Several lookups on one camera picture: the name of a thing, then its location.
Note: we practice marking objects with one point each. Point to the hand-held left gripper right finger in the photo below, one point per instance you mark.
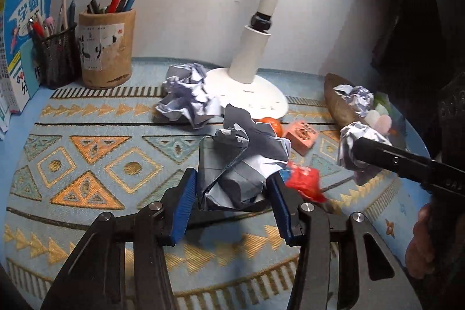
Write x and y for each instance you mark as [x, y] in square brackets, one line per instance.
[281, 208]

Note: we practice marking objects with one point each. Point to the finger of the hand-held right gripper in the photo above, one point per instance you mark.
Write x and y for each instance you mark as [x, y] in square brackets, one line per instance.
[385, 155]

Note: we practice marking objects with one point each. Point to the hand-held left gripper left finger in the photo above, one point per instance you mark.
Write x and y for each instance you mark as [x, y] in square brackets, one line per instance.
[183, 204]

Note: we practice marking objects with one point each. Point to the red plastic packet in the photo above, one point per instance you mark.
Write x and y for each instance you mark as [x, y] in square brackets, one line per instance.
[303, 183]

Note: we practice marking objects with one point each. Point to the white paper ball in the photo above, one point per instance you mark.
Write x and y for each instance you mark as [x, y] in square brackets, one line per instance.
[236, 164]
[348, 139]
[358, 99]

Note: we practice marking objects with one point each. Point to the woven brown basket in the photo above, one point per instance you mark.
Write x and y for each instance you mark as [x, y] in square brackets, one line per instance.
[336, 106]

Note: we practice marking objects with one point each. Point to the small pink box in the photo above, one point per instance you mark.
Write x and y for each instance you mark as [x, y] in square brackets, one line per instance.
[300, 135]

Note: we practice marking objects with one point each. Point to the orange tangerine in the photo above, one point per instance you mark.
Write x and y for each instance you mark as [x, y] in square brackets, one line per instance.
[272, 126]

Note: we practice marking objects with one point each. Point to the purple paper ball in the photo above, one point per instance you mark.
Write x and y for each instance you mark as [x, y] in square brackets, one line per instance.
[189, 95]

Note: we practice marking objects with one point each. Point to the person's right hand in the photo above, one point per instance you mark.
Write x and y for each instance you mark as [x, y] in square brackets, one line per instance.
[419, 248]

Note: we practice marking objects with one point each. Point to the blue patterned woven mat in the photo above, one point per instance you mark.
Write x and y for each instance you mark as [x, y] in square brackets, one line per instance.
[109, 157]

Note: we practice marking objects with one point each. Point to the white desk lamp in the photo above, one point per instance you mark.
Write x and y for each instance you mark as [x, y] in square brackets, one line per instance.
[250, 59]

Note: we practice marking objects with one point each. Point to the bamboo pen holder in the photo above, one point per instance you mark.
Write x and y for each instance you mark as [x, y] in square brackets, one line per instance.
[109, 52]

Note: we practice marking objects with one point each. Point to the black mesh pen holder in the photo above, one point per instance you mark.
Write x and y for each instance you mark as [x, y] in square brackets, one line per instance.
[58, 59]

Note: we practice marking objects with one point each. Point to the light blue notebook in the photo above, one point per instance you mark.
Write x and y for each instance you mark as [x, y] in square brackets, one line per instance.
[29, 70]

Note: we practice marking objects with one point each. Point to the blue pen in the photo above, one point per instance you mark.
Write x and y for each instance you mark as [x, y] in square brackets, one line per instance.
[132, 0]

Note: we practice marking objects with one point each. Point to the dark grey pen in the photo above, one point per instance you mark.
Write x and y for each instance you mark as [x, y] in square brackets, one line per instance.
[124, 2]

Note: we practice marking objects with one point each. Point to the black pen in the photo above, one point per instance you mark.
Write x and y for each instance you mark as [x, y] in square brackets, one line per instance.
[92, 6]

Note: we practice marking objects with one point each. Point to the red capped pen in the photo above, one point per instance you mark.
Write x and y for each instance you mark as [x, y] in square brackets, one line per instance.
[36, 28]

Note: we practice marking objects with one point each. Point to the wooden pencil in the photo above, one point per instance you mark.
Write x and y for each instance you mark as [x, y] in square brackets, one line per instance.
[65, 5]

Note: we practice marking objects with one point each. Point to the blue workbook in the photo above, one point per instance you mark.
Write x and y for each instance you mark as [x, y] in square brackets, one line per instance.
[29, 23]

